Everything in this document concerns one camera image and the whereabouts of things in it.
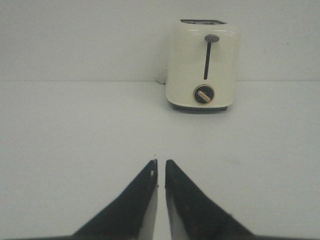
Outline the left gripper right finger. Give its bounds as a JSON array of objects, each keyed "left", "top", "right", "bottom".
[{"left": 164, "top": 159, "right": 320, "bottom": 240}]

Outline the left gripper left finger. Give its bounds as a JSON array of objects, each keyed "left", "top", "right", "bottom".
[{"left": 0, "top": 159, "right": 159, "bottom": 240}]

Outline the cream two-slot toaster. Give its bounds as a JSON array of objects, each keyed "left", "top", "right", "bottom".
[{"left": 165, "top": 19, "right": 240, "bottom": 111}]

